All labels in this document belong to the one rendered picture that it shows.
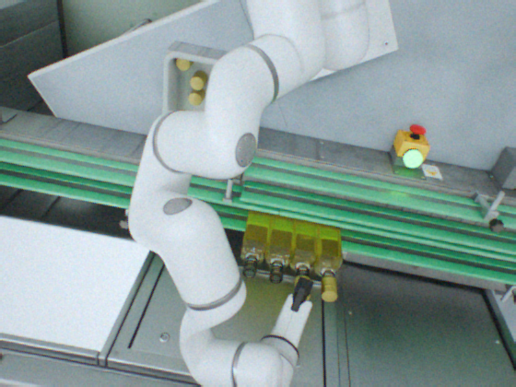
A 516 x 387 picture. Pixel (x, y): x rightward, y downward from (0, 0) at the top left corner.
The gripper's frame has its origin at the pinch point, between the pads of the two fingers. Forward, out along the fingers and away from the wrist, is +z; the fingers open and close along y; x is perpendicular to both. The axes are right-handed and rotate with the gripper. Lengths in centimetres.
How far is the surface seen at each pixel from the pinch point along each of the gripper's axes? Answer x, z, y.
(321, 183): 4.8, 21.3, 13.7
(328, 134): 8.6, 41.0, 16.9
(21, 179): 76, 3, -5
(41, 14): 125, 65, 14
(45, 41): 125, 65, 4
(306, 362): -5.9, -6.0, -12.5
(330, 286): -5.0, 3.4, 1.6
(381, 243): -14.6, 30.4, -3.1
